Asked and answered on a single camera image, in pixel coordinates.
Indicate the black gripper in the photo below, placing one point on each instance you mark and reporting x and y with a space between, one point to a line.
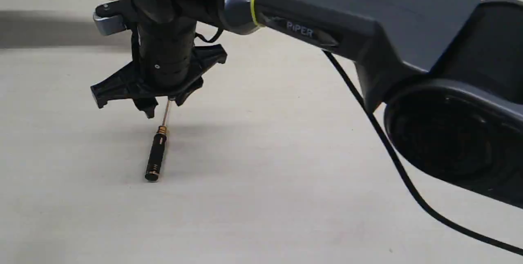
165 62

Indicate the black gold screwdriver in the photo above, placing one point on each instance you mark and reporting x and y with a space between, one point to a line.
156 156

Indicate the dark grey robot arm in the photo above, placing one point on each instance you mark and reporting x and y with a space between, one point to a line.
449 71

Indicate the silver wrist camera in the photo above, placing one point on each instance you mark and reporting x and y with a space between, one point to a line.
108 18

